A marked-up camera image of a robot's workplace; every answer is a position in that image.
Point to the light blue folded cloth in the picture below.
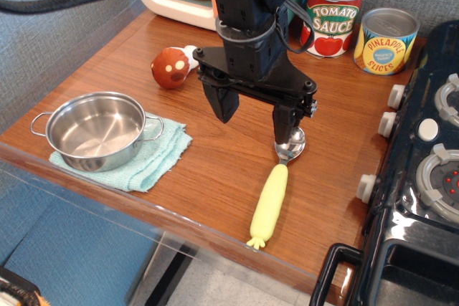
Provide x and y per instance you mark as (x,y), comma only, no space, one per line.
(141,173)

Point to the yellow pineapple slices can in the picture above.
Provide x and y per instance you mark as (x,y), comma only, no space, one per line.
(385,41)

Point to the spoon with yellow handle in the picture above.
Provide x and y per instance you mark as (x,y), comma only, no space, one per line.
(271,198)

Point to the clear acrylic table guard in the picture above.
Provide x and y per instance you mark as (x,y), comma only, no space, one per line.
(77,251)

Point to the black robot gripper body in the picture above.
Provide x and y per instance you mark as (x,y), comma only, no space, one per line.
(255,63)

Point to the brown plush mushroom toy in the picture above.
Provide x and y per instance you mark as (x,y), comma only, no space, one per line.
(172,65)

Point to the small stainless steel pot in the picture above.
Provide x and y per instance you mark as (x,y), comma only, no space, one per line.
(98,131)

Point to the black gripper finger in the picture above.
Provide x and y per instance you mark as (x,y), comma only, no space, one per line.
(284,121)
(223,101)

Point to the red tomato sauce can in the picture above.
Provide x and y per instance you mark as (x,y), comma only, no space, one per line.
(332,26)

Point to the black toy stove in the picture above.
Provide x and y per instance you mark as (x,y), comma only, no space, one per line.
(409,254)

